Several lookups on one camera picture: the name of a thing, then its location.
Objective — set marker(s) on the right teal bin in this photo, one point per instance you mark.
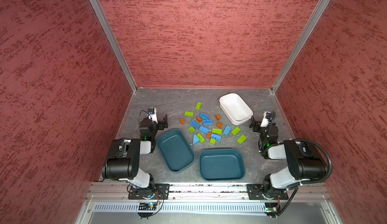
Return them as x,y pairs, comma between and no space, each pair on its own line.
221,164

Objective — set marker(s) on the left controller board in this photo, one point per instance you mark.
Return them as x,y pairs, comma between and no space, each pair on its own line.
147,207

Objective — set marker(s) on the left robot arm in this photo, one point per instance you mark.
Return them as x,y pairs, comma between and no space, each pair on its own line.
122,162

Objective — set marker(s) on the right controller board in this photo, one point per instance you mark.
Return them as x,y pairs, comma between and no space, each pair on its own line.
272,207

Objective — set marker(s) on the left aluminium corner post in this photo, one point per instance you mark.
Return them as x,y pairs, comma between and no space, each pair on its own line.
97,7

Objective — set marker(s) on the green long brick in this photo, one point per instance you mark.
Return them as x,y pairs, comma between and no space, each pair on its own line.
242,139
198,106
189,114
236,131
217,131
200,137

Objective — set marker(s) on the left teal bin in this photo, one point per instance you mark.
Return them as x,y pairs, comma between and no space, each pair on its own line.
176,150

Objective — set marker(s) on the teal bin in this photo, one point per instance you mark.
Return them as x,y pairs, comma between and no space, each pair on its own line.
176,150
221,164

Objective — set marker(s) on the controller board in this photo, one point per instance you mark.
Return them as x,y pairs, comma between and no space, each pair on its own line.
272,207
147,207

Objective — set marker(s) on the green long brick top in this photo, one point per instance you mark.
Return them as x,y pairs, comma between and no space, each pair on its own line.
198,106

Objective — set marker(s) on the aluminium corner post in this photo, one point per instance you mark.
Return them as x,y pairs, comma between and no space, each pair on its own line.
306,32
97,7

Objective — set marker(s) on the right aluminium corner post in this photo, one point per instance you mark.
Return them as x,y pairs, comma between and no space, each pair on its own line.
306,32

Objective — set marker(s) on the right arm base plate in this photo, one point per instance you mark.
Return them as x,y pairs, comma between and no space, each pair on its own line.
265,192

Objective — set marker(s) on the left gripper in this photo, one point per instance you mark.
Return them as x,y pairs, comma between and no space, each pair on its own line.
162,124

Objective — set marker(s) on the aluminium front rail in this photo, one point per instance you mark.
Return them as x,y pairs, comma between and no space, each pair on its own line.
205,191

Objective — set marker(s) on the white plastic bin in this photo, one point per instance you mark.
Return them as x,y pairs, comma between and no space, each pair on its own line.
235,108

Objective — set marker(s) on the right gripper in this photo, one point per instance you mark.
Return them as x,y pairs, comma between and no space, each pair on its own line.
254,124

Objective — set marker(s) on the blue slope brick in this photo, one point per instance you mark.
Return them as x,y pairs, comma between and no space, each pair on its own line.
196,140

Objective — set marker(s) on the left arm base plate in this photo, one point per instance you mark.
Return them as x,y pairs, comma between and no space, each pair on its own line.
154,192

